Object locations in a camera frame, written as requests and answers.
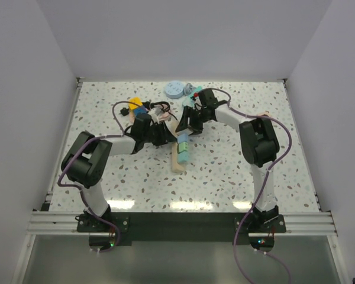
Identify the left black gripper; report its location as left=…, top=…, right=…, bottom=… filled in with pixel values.
left=142, top=121, right=176, bottom=147

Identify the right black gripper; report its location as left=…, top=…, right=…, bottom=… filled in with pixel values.
left=175, top=106, right=211, bottom=137

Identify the white small adapter plug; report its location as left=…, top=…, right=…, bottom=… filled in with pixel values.
left=181, top=126, right=194, bottom=135

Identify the teal triangular power strip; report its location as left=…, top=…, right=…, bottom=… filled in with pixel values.
left=182, top=86, right=202, bottom=108

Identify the round light blue socket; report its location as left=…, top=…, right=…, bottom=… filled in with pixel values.
left=163, top=80, right=185, bottom=99

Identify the beige long power strip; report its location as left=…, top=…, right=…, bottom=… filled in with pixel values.
left=170, top=120, right=185, bottom=173

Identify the pink round socket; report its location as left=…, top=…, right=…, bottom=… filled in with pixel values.
left=258, top=112, right=271, bottom=117

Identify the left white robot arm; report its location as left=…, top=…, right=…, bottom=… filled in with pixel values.
left=57, top=114, right=177, bottom=232

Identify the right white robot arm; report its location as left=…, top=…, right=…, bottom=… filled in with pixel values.
left=175, top=104, right=280, bottom=233

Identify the light blue adapter plug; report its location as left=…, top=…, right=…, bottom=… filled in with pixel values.
left=177, top=133, right=189, bottom=144

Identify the blue cube socket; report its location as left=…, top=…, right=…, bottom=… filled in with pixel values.
left=133, top=106, right=148, bottom=117

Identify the green adapter plug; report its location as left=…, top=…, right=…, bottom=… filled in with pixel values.
left=177, top=141, right=189, bottom=153

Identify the yellow cube socket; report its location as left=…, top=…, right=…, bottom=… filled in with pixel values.
left=128, top=97, right=143, bottom=111

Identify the teal adapter plug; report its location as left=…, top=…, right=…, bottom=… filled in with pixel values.
left=177, top=151, right=190, bottom=164

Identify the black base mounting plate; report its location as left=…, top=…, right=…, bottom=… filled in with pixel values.
left=75, top=212, right=287, bottom=249

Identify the black power cord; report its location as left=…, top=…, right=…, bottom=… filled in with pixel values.
left=120, top=101, right=174, bottom=118

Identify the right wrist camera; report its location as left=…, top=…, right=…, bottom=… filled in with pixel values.
left=193, top=89, right=227, bottom=110

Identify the aluminium rail frame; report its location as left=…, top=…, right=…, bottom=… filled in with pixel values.
left=26, top=78, right=340, bottom=237

